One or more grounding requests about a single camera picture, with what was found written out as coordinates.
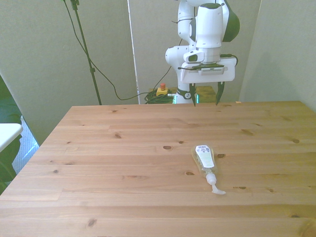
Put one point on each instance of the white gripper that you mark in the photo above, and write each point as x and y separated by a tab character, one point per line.
209	77

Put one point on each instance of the clear sanitizer pump bottle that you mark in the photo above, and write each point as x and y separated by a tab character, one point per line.
204	158

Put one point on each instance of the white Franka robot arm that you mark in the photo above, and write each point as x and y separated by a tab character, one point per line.
208	27

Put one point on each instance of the black tripod stand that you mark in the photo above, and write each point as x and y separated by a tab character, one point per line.
85	49

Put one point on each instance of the yellow emergency stop button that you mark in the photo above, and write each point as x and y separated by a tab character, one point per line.
162	90

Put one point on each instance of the white side table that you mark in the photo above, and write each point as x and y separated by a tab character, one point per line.
8	132

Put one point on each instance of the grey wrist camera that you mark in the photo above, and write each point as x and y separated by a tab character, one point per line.
212	70

